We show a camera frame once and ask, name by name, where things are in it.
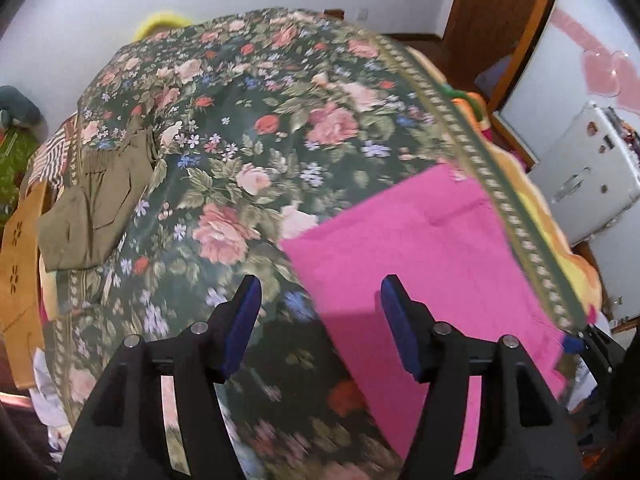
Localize pink pants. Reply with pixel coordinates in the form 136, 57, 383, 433
282, 164, 565, 455

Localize colourful striped blanket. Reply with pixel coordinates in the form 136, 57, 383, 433
404, 44, 604, 326

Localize white mini fridge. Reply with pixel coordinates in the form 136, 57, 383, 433
528, 101, 639, 246

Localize olive green folded pants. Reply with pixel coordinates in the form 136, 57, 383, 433
38, 129, 157, 272

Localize orange wooden headboard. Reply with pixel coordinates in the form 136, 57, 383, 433
1, 182, 50, 390

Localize striped red white cloth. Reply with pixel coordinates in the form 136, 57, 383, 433
25, 114, 78, 192

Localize green patterned bag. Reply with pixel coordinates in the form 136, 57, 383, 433
0, 127, 38, 224

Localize floral dark green bedspread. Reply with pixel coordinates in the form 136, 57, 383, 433
44, 9, 584, 479

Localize grey plush toy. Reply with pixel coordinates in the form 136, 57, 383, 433
0, 86, 42, 129

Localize brown wooden door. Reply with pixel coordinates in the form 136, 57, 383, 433
441, 0, 569, 111

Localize yellow pillow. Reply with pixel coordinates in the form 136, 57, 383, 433
134, 11, 193, 41

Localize pink heart wall decoration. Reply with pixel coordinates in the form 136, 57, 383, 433
550, 9, 639, 115

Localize white wall socket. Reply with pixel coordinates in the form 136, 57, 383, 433
356, 8, 369, 22

